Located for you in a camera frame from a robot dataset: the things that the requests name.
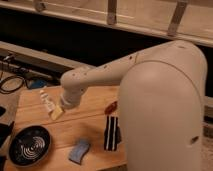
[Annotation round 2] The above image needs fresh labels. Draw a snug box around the blue sponge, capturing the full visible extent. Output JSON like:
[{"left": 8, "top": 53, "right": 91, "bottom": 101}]
[{"left": 68, "top": 139, "right": 90, "bottom": 164}]

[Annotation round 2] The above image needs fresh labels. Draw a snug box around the blue box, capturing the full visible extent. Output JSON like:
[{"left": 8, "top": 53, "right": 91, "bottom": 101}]
[{"left": 29, "top": 79, "right": 46, "bottom": 89}]

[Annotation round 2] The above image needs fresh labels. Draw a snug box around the red brown oblong object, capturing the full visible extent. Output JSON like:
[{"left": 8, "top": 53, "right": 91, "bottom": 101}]
[{"left": 104, "top": 102, "right": 117, "bottom": 115}]

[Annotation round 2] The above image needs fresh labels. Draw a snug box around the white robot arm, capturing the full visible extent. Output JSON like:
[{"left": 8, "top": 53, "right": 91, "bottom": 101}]
[{"left": 60, "top": 40, "right": 207, "bottom": 171}]

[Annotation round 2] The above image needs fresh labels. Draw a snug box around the wooden cutting board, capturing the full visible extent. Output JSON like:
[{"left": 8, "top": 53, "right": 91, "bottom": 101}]
[{"left": 4, "top": 87, "right": 126, "bottom": 171}]

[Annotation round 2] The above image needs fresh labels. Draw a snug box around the black coiled cable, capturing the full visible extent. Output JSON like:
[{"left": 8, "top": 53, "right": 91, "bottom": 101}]
[{"left": 0, "top": 74, "right": 26, "bottom": 95}]

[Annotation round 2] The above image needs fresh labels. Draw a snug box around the black ceramic bowl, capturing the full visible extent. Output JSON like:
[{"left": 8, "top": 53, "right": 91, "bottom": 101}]
[{"left": 8, "top": 125, "right": 51, "bottom": 167}]

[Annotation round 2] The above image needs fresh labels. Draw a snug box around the black white striped cloth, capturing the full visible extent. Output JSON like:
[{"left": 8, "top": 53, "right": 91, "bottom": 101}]
[{"left": 104, "top": 116, "right": 121, "bottom": 151}]

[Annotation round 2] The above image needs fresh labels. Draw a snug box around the white tube bottle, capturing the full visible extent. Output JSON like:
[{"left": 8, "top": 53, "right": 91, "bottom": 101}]
[{"left": 40, "top": 90, "right": 55, "bottom": 113}]

